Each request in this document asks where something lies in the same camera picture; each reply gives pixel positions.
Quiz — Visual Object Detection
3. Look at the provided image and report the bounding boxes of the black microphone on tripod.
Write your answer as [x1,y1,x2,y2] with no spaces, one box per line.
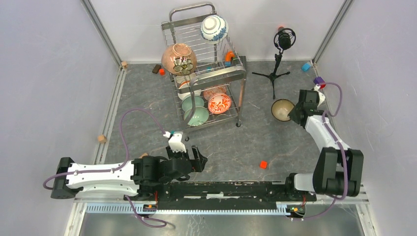
[252,27,297,99]

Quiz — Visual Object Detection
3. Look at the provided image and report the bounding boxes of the celadon green bowl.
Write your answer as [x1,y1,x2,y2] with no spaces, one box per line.
[181,96,205,112]
[187,107,209,126]

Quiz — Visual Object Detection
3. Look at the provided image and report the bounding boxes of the white blue floral bowl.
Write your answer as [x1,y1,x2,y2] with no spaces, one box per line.
[200,15,229,44]

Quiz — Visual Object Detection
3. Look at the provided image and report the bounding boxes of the wooden cube at left edge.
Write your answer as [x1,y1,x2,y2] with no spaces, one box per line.
[97,134,107,144]

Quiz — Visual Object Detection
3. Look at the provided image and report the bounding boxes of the brown block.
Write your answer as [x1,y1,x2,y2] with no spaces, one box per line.
[152,64,162,74]

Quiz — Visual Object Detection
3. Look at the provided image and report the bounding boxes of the long wooden block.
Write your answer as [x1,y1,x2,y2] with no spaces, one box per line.
[139,153,148,159]

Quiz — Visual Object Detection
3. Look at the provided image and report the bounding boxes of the white bowl with orange rim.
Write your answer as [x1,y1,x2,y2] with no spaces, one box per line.
[175,73,196,100]

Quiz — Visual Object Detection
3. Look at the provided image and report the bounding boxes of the steel two-tier dish rack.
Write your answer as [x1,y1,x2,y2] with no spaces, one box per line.
[161,1,247,132]

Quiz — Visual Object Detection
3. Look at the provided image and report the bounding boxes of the copper bowl with floral motif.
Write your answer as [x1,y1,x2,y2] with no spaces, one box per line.
[161,43,197,76]

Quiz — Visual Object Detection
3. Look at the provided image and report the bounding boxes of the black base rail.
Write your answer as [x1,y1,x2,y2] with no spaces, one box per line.
[131,181,317,210]

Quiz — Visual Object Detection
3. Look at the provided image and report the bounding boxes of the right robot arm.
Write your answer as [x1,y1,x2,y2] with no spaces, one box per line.
[284,89,364,201]

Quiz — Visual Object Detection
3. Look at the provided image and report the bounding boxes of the celadon green front bowl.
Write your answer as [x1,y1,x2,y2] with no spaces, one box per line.
[187,107,209,126]

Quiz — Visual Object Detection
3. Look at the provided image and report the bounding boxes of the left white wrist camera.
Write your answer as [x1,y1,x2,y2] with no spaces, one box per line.
[163,131,187,153]

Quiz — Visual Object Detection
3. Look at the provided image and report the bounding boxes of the light blue block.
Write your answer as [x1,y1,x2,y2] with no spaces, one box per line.
[301,62,312,72]

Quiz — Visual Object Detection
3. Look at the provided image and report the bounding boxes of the dark bowl with lattice band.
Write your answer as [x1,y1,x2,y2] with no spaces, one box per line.
[271,99,295,122]

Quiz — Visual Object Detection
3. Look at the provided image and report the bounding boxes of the purple and red block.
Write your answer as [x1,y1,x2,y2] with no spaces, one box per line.
[313,77,326,89]

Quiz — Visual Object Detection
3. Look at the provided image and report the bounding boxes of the red cube block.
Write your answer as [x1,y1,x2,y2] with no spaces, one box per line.
[259,161,268,169]

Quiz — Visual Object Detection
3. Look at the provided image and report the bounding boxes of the orange arch block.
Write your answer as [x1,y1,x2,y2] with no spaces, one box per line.
[225,51,235,63]

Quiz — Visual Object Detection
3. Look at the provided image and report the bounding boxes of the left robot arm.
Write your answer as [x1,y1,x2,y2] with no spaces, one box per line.
[50,146,208,201]

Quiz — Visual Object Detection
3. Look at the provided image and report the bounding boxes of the celadon green rear bowl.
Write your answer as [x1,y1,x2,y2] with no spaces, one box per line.
[181,96,205,112]

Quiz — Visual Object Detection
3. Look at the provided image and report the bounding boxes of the red white patterned bowl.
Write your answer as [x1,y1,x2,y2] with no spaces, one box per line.
[208,93,232,114]

